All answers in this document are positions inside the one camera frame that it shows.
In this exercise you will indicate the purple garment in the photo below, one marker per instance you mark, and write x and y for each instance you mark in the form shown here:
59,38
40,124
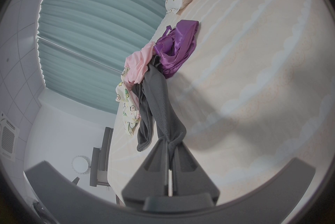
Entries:
180,44

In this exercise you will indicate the white printed pyjama top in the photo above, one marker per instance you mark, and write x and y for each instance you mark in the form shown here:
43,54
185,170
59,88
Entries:
128,113

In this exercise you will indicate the black dressing table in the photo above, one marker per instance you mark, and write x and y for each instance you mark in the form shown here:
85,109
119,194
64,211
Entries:
94,165

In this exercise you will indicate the white air conditioner vent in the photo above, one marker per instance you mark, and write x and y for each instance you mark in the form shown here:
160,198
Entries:
7,139

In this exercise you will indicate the black T-shirt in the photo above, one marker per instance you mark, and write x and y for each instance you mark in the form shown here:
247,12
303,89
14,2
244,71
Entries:
157,97

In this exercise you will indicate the black chest of drawers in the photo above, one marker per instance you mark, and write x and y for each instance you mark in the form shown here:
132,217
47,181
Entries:
107,144

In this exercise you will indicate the bed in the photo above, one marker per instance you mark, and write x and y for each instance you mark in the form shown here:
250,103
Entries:
248,60

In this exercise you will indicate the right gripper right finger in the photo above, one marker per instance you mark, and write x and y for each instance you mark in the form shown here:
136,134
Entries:
201,186

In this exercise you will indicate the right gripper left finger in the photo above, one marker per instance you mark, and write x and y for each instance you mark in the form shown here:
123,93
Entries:
136,186

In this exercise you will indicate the blue-green curtain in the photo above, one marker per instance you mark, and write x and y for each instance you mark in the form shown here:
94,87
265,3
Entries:
104,8
78,73

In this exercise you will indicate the pink garment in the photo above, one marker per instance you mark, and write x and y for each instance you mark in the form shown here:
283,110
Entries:
137,65

